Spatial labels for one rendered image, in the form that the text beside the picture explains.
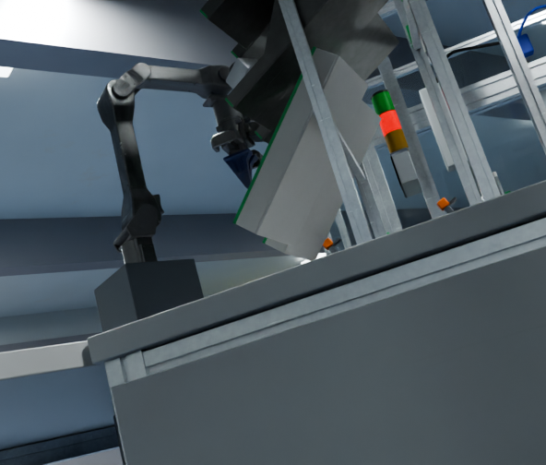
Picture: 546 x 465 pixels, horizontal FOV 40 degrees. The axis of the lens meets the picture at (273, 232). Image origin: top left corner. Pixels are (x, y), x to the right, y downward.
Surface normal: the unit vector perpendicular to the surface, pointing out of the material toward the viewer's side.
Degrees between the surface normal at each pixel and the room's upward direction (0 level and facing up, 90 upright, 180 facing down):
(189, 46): 90
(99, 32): 90
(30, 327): 90
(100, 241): 90
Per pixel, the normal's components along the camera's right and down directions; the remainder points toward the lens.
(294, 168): 0.80, 0.40
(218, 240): 0.57, -0.39
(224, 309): -0.28, -0.21
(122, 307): -0.78, 0.04
